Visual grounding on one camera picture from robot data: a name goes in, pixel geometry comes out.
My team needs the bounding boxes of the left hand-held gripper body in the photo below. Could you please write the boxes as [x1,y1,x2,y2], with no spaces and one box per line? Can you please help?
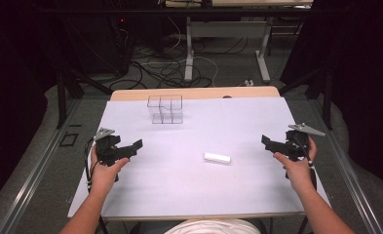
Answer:
[93,127,138,167]

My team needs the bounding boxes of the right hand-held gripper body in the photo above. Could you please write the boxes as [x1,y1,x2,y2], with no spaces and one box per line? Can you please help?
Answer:
[270,122,326,162]

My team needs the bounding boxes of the clear plastic compartment organizer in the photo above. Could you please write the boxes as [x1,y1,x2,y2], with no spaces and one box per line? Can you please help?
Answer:
[146,94,184,125]

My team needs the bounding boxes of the small white cylinder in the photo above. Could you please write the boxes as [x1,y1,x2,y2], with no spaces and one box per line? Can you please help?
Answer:
[204,152,232,165]

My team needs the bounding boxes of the person's left hand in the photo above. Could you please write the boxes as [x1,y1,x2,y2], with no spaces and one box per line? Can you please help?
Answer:
[90,144,131,196]

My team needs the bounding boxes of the person's right hand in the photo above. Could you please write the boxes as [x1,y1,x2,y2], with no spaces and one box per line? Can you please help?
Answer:
[273,136,318,193]

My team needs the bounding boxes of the black metal stand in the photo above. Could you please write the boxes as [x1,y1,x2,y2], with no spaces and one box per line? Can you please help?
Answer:
[54,69,114,131]
[278,66,334,131]

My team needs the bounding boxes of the white paper table cover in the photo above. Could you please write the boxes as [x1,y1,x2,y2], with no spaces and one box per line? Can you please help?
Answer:
[66,96,331,219]

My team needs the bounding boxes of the dark curtain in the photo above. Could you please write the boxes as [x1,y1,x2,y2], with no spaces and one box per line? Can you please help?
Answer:
[0,0,63,213]
[280,0,383,193]

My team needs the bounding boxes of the black computer tower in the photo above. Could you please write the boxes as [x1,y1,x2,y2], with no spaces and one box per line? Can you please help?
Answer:
[78,14,135,77]

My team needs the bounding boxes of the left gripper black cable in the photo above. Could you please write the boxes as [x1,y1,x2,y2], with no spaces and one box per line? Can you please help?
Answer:
[83,137,109,234]

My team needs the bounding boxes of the tangle of floor cables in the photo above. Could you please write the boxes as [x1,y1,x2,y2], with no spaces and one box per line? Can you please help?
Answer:
[108,16,249,91]

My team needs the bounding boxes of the white metal desk frame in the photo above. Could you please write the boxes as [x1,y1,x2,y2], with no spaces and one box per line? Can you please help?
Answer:
[183,16,275,83]

